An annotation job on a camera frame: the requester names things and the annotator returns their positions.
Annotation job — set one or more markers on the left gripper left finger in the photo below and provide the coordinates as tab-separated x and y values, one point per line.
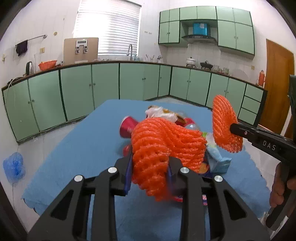
85	208

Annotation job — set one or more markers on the green lower kitchen cabinets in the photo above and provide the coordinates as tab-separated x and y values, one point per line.
42	101

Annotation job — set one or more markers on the clear plastic bottle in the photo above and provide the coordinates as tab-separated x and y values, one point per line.
192	126

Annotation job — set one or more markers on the black wok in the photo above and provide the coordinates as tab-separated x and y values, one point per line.
206	65

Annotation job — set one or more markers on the window blinds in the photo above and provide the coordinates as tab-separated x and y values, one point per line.
115	23

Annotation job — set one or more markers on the large orange foam net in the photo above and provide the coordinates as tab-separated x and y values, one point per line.
154	141

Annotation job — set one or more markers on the range hood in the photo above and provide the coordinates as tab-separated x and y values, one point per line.
200	33

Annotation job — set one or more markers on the blue table cloth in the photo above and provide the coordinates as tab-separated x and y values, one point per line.
95	144

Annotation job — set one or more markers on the metal towel rail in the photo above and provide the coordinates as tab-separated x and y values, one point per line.
41	36

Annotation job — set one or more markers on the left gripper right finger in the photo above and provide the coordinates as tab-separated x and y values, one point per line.
230	218

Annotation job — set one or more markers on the blue plastic bag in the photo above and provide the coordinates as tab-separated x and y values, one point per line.
14	168

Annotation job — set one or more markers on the white cooking pot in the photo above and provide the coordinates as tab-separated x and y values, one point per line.
190	62

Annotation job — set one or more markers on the white tissue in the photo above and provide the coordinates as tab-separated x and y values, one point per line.
160	112

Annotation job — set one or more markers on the orange plastic basin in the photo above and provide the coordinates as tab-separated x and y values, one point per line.
47	65

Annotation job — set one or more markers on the steel electric kettle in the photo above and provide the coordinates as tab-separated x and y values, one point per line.
29	68

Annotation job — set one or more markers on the green kitchen cabinets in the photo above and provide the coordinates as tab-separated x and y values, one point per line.
42	101
235	27

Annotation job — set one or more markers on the light blue carton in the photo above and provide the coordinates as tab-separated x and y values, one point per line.
217	163

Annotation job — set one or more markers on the red crushed paper cup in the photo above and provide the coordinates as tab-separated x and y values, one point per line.
127	125

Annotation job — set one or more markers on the brown cardboard box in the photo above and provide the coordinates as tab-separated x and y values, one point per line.
80	50

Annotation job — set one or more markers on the red snack packet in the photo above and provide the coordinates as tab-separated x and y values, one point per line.
183	120

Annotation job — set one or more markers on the green upper kitchen cabinets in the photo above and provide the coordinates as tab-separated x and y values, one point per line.
235	27

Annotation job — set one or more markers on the brown wooden door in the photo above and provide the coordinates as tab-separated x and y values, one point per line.
280	65

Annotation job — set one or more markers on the small orange foam net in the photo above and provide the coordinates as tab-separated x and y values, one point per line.
223	116

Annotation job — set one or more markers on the dark hanging towel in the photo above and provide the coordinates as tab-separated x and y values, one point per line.
22	47

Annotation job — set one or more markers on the colourful snack wrapper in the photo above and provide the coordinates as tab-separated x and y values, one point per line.
203	171

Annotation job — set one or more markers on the orange thermos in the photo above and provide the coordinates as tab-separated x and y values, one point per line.
261	79

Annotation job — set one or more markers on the person's right hand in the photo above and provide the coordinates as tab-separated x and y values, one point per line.
276	196

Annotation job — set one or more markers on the chrome sink faucet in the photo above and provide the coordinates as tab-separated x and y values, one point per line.
130	52

